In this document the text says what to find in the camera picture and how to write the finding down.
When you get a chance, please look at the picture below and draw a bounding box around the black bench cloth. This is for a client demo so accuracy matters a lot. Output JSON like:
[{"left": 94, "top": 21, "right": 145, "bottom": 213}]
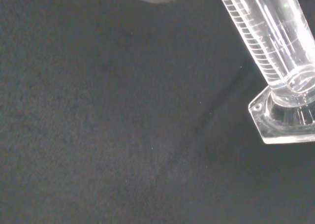
[{"left": 0, "top": 0, "right": 315, "bottom": 224}]

